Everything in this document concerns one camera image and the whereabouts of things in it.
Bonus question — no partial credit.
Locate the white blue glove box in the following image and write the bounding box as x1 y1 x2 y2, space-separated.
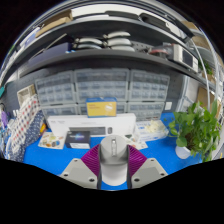
135 119 169 143

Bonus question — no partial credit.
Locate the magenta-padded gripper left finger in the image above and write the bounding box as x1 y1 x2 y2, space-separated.
59 143 103 190

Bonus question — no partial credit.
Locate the long white keyboard box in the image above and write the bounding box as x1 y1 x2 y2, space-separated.
46 113 137 138

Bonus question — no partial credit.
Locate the grey metal shelf unit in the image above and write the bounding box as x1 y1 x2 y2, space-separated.
1 6 223 111

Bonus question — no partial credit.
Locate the small black box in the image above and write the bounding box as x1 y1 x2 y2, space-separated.
64 130 92 150

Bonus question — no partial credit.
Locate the yellow blue box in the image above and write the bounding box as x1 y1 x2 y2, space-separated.
85 97 118 118

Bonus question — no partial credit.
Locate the red white checkered cloth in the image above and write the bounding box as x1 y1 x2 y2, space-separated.
6 94 40 148

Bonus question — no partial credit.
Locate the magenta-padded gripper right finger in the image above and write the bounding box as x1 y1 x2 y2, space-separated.
127 144 169 190

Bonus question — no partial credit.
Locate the white computer mouse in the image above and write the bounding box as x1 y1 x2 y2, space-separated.
98 134 129 187

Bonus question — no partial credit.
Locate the dark blue dotted cloth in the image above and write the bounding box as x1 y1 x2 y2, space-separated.
6 109 46 163

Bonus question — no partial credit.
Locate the beige woven basket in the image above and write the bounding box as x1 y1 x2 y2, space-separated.
16 84 37 108

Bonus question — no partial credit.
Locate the green plant in white pot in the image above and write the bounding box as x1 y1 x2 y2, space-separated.
168 99 223 163

